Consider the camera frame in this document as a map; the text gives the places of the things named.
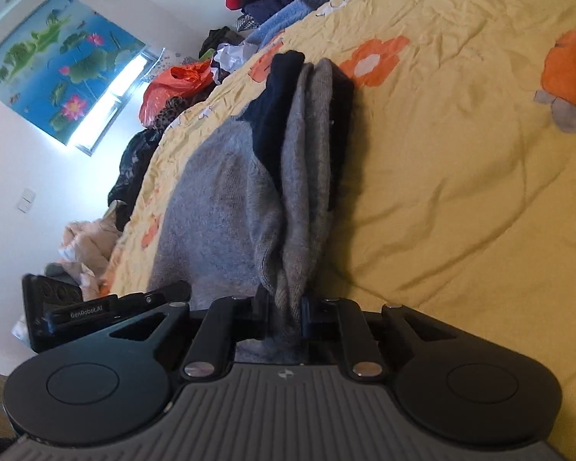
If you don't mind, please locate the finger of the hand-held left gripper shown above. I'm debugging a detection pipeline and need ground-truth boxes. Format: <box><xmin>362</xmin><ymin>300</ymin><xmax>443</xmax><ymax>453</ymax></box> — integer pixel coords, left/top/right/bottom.
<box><xmin>143</xmin><ymin>281</ymin><xmax>193</xmax><ymax>309</ymax></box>

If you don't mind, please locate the yellow floral bedsheet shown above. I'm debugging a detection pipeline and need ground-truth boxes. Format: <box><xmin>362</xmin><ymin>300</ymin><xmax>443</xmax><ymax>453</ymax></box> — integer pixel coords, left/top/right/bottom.
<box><xmin>98</xmin><ymin>0</ymin><xmax>576</xmax><ymax>438</ymax></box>

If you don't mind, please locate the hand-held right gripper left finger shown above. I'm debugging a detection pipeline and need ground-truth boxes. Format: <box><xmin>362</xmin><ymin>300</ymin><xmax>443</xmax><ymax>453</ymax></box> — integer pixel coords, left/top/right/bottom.
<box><xmin>109</xmin><ymin>283</ymin><xmax>272</xmax><ymax>381</ymax></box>

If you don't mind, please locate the white crumpled plastic bag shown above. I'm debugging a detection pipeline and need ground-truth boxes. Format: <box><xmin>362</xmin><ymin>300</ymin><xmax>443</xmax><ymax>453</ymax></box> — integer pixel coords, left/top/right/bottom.
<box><xmin>211</xmin><ymin>41</ymin><xmax>260</xmax><ymax>78</ymax></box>

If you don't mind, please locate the window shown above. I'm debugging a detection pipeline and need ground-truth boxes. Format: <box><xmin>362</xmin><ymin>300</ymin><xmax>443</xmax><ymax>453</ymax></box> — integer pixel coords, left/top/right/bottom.
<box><xmin>70</xmin><ymin>48</ymin><xmax>166</xmax><ymax>157</ymax></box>

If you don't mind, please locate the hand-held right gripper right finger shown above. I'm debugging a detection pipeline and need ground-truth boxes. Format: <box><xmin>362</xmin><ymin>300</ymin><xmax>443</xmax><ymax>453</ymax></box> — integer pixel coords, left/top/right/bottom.
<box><xmin>300</xmin><ymin>295</ymin><xmax>445</xmax><ymax>380</ymax></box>

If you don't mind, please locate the grey and navy sweater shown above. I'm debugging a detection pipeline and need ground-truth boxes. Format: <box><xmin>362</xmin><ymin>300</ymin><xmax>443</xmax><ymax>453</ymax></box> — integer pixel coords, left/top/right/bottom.
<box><xmin>149</xmin><ymin>50</ymin><xmax>356</xmax><ymax>366</ymax></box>

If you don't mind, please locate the purple garment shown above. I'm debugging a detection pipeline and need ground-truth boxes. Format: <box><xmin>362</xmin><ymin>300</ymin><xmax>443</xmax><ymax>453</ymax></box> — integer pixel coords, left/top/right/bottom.
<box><xmin>242</xmin><ymin>0</ymin><xmax>293</xmax><ymax>22</ymax></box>

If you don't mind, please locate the blue quilted blanket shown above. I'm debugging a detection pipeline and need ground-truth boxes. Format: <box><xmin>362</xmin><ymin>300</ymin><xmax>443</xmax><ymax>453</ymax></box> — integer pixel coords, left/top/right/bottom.
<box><xmin>257</xmin><ymin>0</ymin><xmax>337</xmax><ymax>44</ymax></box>

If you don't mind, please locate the cream quilted garment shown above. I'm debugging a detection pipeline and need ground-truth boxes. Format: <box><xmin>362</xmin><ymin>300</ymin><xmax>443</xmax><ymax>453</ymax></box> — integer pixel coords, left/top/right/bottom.
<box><xmin>53</xmin><ymin>216</ymin><xmax>123</xmax><ymax>301</ymax></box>

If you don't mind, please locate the lotus print window blind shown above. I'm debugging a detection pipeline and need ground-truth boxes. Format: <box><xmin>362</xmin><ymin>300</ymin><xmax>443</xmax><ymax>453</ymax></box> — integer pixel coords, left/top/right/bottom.
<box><xmin>0</xmin><ymin>0</ymin><xmax>147</xmax><ymax>145</ymax></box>

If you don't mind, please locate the orange plastic bag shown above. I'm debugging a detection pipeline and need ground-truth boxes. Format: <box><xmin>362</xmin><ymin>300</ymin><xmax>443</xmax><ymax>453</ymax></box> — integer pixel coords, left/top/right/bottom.
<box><xmin>139</xmin><ymin>61</ymin><xmax>217</xmax><ymax>128</ymax></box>

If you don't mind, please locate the leopard print cloth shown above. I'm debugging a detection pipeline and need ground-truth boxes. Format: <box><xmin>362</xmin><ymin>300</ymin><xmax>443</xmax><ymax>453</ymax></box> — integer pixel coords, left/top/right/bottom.
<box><xmin>151</xmin><ymin>96</ymin><xmax>193</xmax><ymax>130</ymax></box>

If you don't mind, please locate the dark bag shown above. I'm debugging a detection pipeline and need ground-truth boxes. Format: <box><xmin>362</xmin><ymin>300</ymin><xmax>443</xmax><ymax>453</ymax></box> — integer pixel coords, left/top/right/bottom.
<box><xmin>199</xmin><ymin>26</ymin><xmax>243</xmax><ymax>58</ymax></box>

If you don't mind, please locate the dark lace garment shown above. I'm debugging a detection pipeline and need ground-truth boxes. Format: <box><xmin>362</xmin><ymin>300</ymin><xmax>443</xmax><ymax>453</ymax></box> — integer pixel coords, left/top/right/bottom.
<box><xmin>108</xmin><ymin>127</ymin><xmax>166</xmax><ymax>231</ymax></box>

